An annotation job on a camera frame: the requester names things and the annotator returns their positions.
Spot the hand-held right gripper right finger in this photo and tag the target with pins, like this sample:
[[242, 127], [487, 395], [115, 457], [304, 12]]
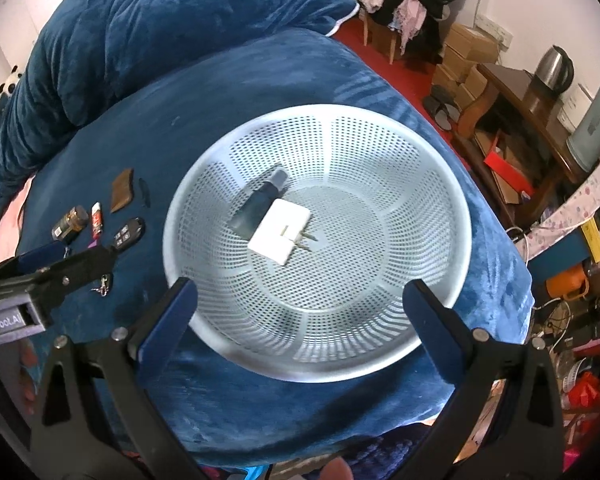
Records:
[[430, 330]]

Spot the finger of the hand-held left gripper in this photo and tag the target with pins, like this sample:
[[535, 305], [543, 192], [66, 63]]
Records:
[[85, 262], [40, 256]]

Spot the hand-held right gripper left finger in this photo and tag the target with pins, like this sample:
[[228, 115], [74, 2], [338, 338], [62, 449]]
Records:
[[167, 322]]

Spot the transparent plastic lighter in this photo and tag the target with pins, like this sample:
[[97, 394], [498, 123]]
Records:
[[96, 220]]

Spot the black car key fob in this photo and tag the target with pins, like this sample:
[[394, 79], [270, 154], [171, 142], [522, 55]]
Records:
[[128, 234]]

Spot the white perforated plastic basket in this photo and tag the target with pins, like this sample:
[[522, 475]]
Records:
[[355, 260]]

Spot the person's left hand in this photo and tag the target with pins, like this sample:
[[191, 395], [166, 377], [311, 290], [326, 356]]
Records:
[[30, 370]]

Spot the pink bedsheet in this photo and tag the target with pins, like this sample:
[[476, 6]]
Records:
[[5, 210]]

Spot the brown wooden comb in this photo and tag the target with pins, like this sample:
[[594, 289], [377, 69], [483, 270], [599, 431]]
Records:
[[122, 190]]

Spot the black hairpin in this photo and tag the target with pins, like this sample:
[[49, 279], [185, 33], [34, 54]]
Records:
[[144, 192]]

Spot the white power adapter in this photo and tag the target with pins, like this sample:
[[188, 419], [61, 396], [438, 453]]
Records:
[[277, 232]]

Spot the orange plastic container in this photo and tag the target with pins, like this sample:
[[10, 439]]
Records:
[[567, 280]]

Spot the panda plush toy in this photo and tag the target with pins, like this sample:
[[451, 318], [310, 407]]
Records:
[[11, 80]]

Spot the red cardboard box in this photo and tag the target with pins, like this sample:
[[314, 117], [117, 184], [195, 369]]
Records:
[[505, 167]]

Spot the yellow box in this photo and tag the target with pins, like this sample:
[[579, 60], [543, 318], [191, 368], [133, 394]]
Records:
[[594, 240]]

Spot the floral patterned cloth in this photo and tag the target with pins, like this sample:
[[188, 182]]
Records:
[[580, 200]]

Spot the black slipper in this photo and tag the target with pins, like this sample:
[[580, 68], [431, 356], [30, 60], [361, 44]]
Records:
[[437, 115], [447, 97]]

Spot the blue plush duvet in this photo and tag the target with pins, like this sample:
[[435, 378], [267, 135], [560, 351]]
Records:
[[155, 25]]

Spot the dark wooden side table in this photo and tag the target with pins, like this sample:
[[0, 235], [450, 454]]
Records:
[[510, 85]]

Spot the grey thermos jug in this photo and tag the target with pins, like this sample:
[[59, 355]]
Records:
[[597, 130]]

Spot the blue plush bed blanket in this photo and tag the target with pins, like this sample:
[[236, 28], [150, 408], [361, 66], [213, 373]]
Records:
[[280, 85]]

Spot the stack of cardboard boxes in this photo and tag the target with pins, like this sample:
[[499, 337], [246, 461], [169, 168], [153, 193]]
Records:
[[467, 45]]

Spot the steel electric kettle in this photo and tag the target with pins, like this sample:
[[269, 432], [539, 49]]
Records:
[[552, 67]]

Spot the wooden chair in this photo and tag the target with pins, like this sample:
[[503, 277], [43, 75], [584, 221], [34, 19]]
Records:
[[380, 35]]

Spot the white power strip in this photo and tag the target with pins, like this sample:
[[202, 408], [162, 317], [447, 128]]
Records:
[[492, 27]]

